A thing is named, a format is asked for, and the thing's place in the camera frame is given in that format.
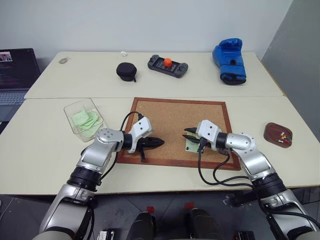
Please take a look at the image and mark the brown wooden tray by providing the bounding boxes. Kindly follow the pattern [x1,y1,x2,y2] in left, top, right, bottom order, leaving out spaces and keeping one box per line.
[264,121,294,150]

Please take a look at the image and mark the clear plastic box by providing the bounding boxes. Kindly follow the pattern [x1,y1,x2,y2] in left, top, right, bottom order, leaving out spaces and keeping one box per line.
[63,97,109,144]

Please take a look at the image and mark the grey laptop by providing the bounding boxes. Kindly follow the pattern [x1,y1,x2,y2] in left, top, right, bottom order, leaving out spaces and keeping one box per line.
[0,48,42,123]

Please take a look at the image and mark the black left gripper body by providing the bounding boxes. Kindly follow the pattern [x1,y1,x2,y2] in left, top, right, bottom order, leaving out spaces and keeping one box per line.
[134,136,152,151]

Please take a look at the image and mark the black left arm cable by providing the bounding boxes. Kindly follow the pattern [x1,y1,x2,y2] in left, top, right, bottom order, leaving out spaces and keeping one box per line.
[79,111,144,182]

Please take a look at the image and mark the black box with label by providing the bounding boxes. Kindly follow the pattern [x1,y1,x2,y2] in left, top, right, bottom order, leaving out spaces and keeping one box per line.
[96,228,119,240]

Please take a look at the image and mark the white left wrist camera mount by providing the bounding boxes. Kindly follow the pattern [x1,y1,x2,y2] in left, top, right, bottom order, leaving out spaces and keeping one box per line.
[128,117,153,154]

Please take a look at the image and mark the dark rounded shape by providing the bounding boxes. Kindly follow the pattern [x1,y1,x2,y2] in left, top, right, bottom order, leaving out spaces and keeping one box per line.
[131,211,157,240]
[188,208,221,240]

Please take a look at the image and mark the blue boxing glove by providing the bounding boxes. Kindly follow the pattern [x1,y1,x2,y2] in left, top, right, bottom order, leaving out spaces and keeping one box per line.
[211,37,248,86]

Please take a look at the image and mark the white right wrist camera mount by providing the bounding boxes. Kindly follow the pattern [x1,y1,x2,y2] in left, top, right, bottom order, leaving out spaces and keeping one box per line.
[195,119,223,152]

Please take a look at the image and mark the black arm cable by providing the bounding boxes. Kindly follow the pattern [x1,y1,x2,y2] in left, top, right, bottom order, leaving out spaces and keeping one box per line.
[79,111,144,182]
[196,141,255,188]

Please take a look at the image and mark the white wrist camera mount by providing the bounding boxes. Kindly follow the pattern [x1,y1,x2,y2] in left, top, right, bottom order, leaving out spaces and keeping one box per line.
[195,119,223,152]
[128,117,153,154]

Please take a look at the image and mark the black round zip case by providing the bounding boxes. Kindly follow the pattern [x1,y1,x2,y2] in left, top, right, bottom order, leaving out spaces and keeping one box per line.
[115,62,138,83]

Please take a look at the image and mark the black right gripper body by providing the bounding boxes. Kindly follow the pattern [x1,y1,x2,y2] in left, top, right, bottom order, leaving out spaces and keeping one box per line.
[195,133,209,152]

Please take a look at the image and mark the green sticky note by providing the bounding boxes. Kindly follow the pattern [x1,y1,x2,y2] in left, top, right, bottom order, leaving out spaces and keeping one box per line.
[86,110,101,128]
[184,138,205,154]
[71,106,91,127]
[77,121,105,139]

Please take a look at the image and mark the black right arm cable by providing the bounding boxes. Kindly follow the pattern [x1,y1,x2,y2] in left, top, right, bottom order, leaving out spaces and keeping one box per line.
[196,141,255,188]

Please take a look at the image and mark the wood-framed cork board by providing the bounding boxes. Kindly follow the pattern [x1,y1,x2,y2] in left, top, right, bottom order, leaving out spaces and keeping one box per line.
[115,97,242,172]

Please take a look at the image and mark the grey game controller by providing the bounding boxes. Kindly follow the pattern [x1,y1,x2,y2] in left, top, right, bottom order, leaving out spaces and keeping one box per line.
[147,54,189,79]

